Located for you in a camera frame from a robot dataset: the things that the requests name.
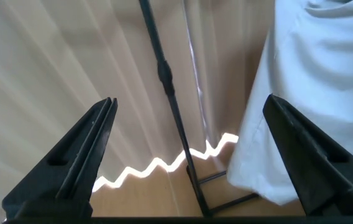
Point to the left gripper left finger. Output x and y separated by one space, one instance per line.
39 186

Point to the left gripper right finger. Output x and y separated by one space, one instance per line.
316 186

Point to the pale grey shorts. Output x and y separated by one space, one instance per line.
319 62

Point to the black clothes rack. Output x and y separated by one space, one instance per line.
165 74

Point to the beige curtain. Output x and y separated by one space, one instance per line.
55 77

